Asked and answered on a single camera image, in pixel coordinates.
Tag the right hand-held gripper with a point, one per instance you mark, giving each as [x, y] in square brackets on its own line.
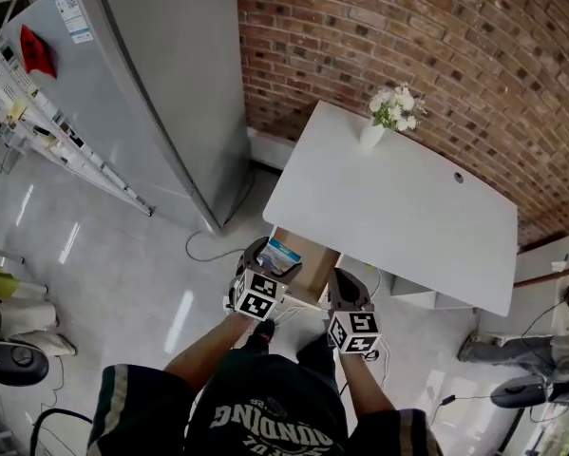
[355, 333]

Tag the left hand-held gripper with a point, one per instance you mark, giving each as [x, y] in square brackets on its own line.
[258, 297]

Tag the small blue white box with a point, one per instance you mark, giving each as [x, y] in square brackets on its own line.
[279, 257]

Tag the brown wooden drawer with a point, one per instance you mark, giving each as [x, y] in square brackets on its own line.
[319, 264]

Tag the person's right forearm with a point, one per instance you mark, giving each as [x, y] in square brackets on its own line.
[367, 383]

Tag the person's left forearm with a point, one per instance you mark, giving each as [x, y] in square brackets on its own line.
[208, 349]

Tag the person's black trousers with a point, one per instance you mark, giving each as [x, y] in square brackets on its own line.
[317, 349]

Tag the person's black shoe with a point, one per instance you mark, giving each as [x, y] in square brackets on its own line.
[265, 333]

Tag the white desk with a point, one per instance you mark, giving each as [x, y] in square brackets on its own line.
[393, 207]

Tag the person's dark green shirt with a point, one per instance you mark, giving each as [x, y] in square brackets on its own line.
[265, 406]

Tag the white vase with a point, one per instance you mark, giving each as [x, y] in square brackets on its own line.
[370, 138]

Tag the white flower bunch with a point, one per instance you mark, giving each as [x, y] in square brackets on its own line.
[395, 107]

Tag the black round-disc device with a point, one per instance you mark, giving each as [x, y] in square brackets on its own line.
[15, 364]
[519, 393]

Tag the grey refrigerator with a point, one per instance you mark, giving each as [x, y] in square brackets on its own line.
[146, 88]

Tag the white metal shelf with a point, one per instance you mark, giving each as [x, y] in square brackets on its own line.
[65, 145]

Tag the black metal rack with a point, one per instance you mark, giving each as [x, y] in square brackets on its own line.
[550, 432]

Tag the beige bag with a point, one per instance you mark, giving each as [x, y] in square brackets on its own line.
[27, 326]

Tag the red paper decoration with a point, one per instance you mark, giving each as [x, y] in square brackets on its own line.
[37, 52]

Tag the white fridge label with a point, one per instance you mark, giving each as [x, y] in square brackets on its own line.
[72, 14]

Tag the white wall cabinet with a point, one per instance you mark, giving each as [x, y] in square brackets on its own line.
[540, 311]

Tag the brown wall rail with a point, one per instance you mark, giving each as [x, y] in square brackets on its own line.
[550, 275]

